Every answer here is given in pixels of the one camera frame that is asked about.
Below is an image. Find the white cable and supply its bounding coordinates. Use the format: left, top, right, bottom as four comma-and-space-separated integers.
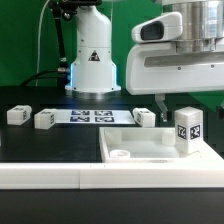
35, 0, 51, 87

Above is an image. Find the white square table top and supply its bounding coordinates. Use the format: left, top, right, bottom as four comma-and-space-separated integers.
99, 127, 223, 163

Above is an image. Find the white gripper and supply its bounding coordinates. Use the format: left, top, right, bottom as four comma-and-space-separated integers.
126, 12, 224, 122

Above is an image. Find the white sheet with tags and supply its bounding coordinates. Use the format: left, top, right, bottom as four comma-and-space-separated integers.
56, 109, 134, 124

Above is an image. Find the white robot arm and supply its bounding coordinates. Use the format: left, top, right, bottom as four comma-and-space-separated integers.
68, 0, 224, 114

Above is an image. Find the white U-shaped obstacle fence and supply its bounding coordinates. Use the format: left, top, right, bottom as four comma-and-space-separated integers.
0, 131, 224, 190

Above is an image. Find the black cable bundle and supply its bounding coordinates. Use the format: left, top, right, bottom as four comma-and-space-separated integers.
20, 69, 68, 88

